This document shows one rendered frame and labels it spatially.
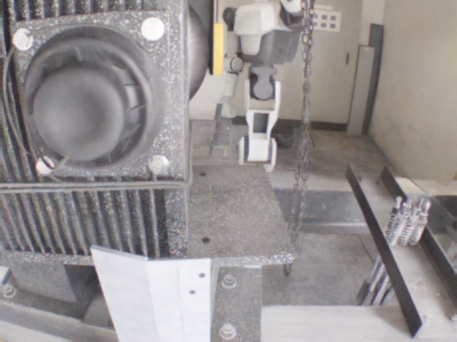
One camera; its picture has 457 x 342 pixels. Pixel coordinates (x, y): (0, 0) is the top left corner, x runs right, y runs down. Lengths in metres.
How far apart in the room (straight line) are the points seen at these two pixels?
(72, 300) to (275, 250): 0.57
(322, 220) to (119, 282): 1.25
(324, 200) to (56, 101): 1.33
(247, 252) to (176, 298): 0.25
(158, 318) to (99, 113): 0.36
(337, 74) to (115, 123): 3.40
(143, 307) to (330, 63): 3.40
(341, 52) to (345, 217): 2.37
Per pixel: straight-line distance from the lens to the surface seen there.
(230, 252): 0.75
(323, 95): 3.79
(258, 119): 1.75
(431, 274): 1.22
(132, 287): 0.57
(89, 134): 0.51
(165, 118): 0.56
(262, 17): 1.58
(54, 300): 1.02
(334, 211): 1.65
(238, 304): 0.94
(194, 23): 0.98
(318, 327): 0.94
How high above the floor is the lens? 1.41
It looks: 26 degrees down
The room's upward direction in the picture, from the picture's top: 1 degrees clockwise
